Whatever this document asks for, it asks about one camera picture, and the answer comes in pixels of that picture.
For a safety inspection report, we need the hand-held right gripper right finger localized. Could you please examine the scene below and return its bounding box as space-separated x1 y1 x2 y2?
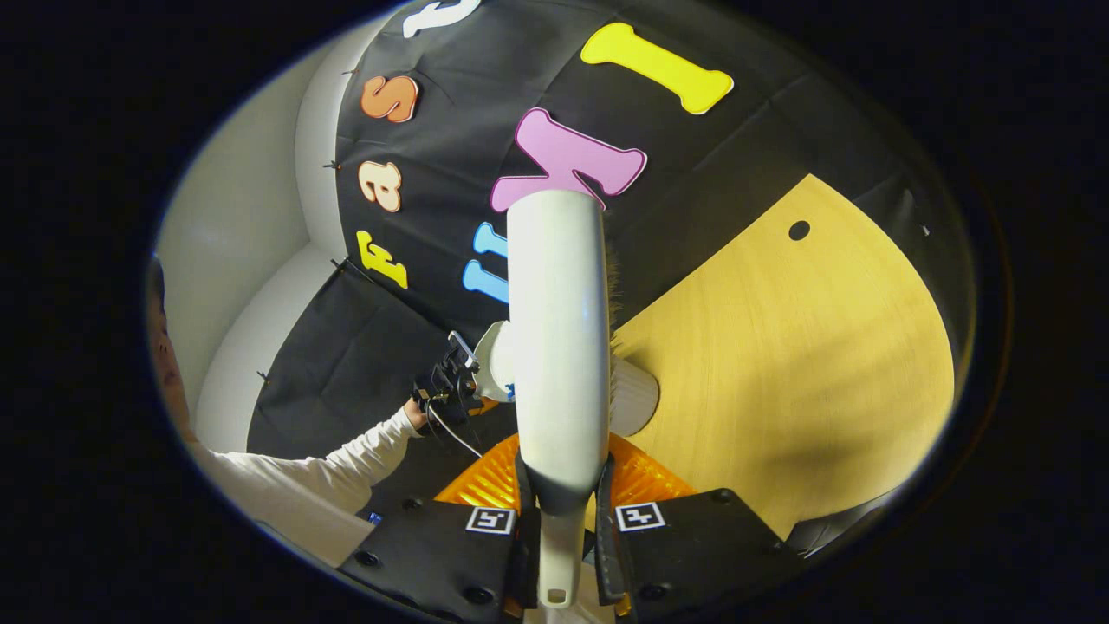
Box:
592 432 808 624

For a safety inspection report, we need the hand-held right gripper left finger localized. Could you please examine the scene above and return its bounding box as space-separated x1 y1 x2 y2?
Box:
336 432 542 624

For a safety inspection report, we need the small grey broom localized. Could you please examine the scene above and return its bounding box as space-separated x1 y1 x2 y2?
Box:
505 188 623 610

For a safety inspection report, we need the white garbage bin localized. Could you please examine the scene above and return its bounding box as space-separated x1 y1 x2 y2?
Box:
609 357 661 437

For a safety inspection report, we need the row of black cloth clips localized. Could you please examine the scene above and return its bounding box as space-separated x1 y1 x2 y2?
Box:
256 65 365 387

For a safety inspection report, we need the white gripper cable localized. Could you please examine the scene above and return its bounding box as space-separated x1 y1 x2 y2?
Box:
427 400 484 459

